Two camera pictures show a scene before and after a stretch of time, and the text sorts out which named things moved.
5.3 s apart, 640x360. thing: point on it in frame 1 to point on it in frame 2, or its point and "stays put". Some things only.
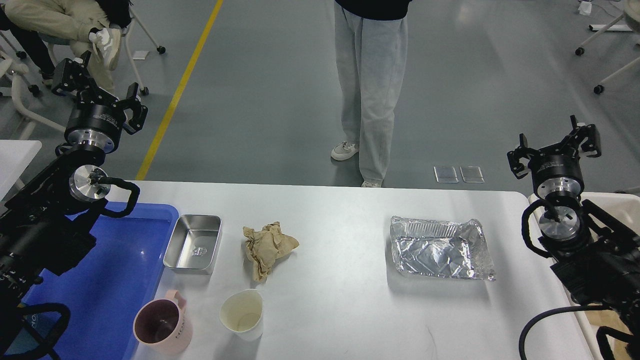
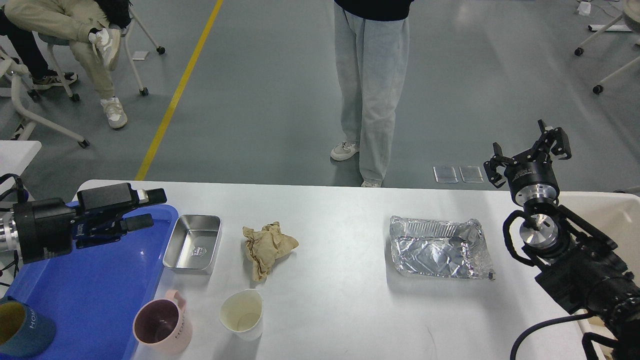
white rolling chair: [133, 20] stays put
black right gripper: [556, 171] to [531, 177]
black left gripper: [95, 124] to [45, 226]
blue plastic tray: [103, 291] stays put
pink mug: [161, 325] stays put
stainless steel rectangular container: [192, 247] stays put
